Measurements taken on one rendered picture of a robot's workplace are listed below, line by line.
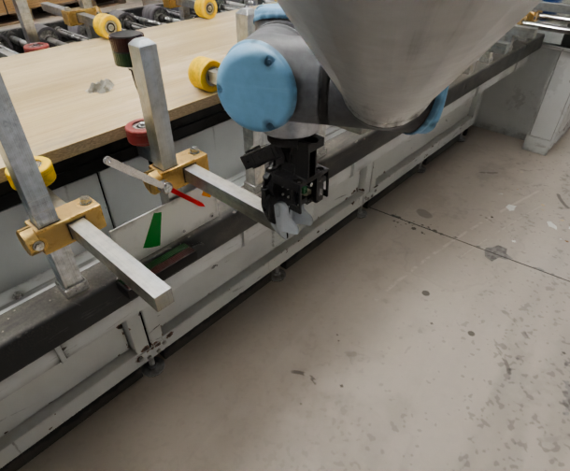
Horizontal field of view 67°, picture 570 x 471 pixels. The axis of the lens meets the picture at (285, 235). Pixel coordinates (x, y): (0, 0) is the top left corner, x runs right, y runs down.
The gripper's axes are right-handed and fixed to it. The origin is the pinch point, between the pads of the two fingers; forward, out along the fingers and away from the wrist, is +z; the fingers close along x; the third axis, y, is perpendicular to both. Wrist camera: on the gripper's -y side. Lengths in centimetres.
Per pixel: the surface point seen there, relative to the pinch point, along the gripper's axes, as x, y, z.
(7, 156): -30.9, -26.7, -17.9
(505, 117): 262, -39, 70
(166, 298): -24.8, -0.2, -1.4
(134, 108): 4, -53, -8
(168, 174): -5.4, -26.3, -4.2
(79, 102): -3, -66, -9
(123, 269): -26.3, -8.7, -3.0
